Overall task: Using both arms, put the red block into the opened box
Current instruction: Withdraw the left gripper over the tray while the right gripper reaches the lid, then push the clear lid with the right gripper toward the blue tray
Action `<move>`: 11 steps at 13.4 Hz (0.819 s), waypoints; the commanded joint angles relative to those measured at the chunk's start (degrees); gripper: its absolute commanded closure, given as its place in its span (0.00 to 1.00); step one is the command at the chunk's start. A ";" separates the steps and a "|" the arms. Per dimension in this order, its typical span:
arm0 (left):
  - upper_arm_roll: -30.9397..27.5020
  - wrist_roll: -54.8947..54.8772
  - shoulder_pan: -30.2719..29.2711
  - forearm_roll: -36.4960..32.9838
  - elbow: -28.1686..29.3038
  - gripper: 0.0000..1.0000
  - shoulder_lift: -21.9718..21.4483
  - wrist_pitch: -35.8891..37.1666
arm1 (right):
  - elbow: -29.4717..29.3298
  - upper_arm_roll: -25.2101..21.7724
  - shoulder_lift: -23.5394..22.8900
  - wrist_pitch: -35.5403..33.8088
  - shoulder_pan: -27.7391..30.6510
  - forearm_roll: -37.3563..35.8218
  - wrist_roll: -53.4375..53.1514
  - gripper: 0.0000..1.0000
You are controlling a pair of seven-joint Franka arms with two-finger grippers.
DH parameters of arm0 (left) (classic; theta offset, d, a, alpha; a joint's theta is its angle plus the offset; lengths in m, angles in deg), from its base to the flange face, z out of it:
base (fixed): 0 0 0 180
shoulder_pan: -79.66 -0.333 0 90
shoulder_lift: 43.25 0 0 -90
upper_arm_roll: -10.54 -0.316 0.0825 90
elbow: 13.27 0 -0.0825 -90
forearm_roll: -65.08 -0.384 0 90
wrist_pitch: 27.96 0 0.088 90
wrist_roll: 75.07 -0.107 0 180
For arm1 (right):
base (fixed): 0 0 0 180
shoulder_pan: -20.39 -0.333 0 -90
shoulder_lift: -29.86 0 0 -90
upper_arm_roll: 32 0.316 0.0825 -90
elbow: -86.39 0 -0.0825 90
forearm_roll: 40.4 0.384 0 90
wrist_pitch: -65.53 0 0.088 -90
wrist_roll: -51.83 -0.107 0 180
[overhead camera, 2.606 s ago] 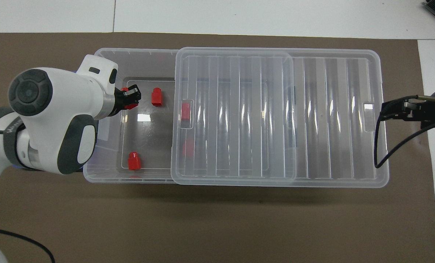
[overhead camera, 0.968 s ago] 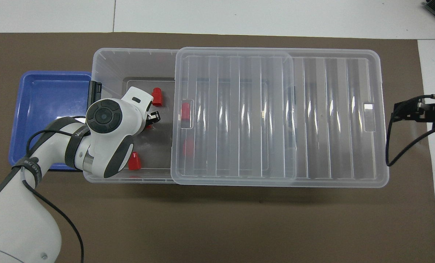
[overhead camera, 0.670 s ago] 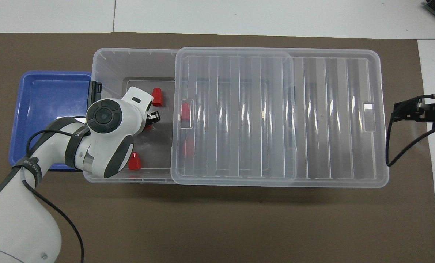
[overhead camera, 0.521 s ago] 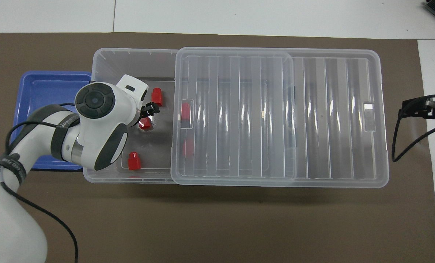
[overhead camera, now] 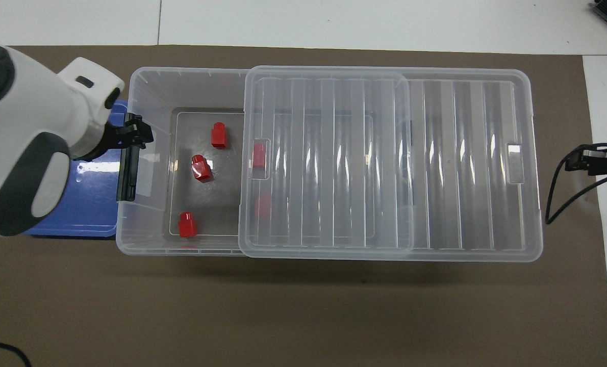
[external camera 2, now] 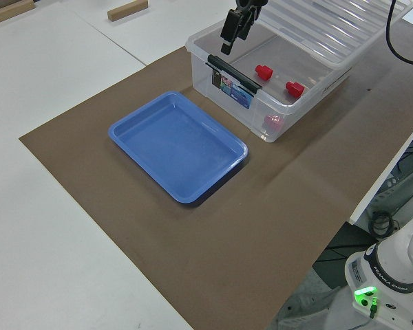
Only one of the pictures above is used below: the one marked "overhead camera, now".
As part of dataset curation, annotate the black cable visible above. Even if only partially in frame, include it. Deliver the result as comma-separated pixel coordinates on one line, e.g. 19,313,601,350
0,340,33,367
545,150,607,225

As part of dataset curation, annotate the clear plastic storage box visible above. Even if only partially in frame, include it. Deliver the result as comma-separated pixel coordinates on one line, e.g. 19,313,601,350
115,66,415,256

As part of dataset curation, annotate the blue plastic tray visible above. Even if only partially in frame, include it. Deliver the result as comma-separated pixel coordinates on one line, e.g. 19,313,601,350
24,99,129,239

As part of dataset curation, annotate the black box latch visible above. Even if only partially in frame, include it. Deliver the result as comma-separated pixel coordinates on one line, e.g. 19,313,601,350
116,113,142,202

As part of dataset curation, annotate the clear plastic box lid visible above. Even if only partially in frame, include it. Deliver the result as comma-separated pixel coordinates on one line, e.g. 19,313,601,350
238,65,545,264

